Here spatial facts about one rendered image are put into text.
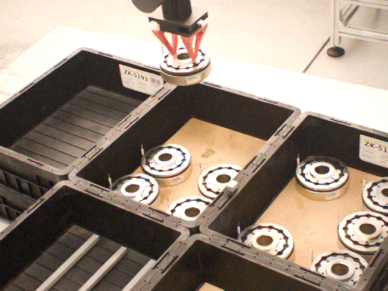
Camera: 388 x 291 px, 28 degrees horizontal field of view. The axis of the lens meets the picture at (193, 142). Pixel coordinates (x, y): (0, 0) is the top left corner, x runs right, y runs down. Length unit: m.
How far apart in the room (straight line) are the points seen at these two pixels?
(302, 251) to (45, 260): 0.47
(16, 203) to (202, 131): 0.43
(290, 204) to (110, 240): 0.35
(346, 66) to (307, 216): 2.04
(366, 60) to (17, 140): 2.06
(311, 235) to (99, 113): 0.63
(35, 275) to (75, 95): 0.59
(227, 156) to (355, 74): 1.84
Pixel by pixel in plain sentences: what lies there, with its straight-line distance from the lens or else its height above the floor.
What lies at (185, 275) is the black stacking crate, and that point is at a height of 0.88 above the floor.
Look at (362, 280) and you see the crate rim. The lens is 1.24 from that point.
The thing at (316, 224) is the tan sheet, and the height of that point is 0.83.
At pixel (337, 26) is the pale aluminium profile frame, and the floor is 0.14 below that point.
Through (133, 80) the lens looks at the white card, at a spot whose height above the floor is 0.89.
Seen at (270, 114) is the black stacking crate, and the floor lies 0.90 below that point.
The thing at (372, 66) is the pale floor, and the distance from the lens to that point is 3.48.
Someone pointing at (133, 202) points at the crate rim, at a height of 0.93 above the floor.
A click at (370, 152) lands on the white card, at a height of 0.88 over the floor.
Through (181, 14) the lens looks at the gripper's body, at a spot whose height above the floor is 1.15.
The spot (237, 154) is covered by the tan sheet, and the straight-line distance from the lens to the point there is 1.63.
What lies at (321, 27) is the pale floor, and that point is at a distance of 3.77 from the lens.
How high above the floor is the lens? 1.84
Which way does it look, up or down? 37 degrees down
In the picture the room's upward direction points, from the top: 7 degrees counter-clockwise
